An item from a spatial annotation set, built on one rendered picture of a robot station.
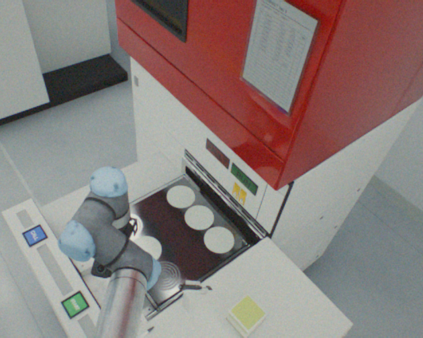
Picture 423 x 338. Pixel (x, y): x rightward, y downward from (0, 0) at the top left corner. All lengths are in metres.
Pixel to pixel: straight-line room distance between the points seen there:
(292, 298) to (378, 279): 1.39
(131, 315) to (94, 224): 0.19
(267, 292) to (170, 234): 0.37
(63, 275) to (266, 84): 0.76
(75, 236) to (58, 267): 0.44
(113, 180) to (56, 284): 0.46
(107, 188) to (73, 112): 2.33
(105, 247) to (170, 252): 0.48
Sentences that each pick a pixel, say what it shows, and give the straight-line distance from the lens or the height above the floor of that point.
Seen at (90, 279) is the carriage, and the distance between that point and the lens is 1.27.
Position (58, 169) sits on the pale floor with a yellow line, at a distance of 2.74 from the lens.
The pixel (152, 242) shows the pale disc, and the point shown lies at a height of 0.90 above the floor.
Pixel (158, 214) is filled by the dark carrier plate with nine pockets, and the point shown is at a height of 0.90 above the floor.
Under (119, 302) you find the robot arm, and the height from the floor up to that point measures 1.31.
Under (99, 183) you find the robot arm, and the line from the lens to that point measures 0.83.
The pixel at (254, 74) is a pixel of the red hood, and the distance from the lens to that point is 0.91.
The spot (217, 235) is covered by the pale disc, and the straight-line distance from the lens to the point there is 1.31.
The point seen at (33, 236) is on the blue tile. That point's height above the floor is 0.96.
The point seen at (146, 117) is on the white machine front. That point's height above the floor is 0.93.
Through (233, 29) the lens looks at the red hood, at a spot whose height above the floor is 1.57.
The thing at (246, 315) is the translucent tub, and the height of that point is 1.03.
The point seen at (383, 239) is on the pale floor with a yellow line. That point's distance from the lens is 2.71.
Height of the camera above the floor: 2.01
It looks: 48 degrees down
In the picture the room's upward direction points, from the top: 9 degrees clockwise
